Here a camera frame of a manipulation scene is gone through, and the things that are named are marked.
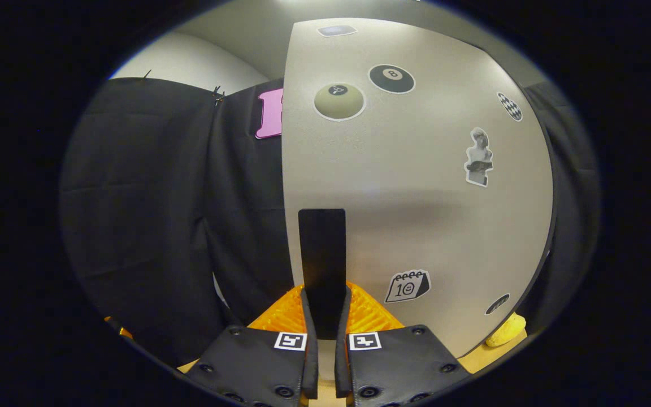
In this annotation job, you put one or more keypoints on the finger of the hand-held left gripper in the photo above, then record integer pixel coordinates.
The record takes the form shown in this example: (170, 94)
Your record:
(117, 328)

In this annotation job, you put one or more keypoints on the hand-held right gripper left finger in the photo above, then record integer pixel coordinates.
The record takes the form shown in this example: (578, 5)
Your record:
(311, 362)

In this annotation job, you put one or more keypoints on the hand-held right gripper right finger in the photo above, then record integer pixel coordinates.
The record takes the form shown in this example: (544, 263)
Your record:
(341, 362)

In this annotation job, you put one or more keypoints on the light grey cabinet door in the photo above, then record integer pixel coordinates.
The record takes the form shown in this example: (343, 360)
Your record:
(427, 215)

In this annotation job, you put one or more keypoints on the black backdrop cloth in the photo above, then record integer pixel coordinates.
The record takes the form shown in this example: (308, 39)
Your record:
(161, 215)

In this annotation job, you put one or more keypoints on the yellow bread toy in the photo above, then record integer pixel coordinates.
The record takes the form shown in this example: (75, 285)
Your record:
(507, 332)

